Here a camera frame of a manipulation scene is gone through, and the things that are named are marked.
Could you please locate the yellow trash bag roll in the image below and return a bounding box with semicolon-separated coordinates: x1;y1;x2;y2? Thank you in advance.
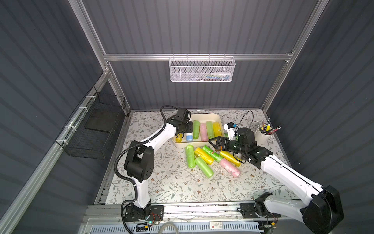
219;151;241;167
175;136;183;143
194;147;214;165
213;122;224;137

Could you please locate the light green trash bag roll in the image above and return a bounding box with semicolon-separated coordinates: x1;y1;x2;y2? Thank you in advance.
193;120;200;140
206;121;215;139
195;157;214;178
185;144;196;169

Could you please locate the white blue trash bag roll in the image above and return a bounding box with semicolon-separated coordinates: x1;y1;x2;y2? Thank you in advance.
186;133;193;142

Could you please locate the pink trash bag roll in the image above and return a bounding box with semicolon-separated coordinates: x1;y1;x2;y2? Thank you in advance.
200;123;208;142
219;158;241;177

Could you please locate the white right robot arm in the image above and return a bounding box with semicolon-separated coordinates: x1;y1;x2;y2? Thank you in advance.
208;128;344;234

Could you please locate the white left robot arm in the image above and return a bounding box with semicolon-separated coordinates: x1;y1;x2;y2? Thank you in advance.
114;105;191;219

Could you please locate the green labelled trash bag roll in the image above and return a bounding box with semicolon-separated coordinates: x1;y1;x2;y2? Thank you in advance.
202;145;223;162

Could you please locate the cream storage box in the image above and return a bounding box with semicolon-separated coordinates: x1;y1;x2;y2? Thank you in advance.
172;113;225;148

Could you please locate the white pen cup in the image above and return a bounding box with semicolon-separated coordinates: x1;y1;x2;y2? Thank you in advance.
255;120;282;145

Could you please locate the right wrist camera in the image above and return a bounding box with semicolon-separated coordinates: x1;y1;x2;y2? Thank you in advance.
224;122;237;140

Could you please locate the white wire wall basket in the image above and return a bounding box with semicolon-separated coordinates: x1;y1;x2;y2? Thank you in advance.
168;56;236;82

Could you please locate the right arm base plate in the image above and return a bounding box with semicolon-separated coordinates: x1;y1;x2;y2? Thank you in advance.
236;192;281;218

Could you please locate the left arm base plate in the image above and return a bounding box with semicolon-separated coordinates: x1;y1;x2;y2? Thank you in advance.
124;204;165;222

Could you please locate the black wire side basket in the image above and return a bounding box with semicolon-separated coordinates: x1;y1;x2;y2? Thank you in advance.
56;89;127;160

